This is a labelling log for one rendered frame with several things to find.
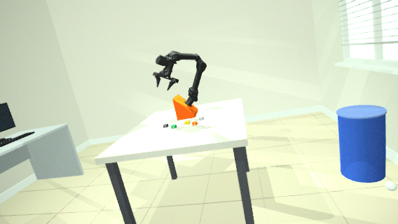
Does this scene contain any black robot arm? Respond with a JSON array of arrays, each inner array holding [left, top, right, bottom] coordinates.
[[156, 50, 207, 106]]

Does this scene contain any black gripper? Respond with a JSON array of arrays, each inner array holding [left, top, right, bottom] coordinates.
[[153, 67, 179, 91]]

